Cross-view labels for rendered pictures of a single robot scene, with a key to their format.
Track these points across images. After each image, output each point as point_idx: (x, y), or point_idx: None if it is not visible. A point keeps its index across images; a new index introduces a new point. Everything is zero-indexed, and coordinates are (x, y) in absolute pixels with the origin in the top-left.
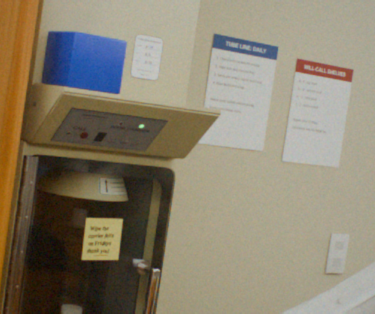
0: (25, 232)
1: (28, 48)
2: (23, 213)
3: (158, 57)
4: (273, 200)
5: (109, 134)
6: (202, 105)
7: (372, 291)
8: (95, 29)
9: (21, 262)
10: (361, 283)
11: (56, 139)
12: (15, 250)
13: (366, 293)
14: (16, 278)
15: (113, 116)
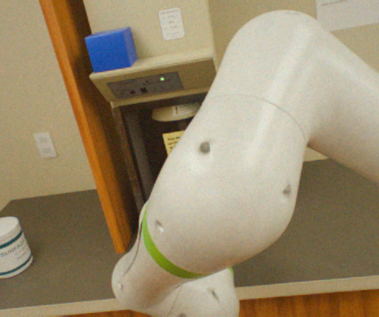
0: (127, 149)
1: (64, 56)
2: (122, 139)
3: (180, 21)
4: None
5: (148, 87)
6: (315, 6)
7: (127, 265)
8: (127, 19)
9: (131, 164)
10: (128, 255)
11: (119, 97)
12: (125, 159)
13: (126, 265)
14: (132, 172)
15: (137, 79)
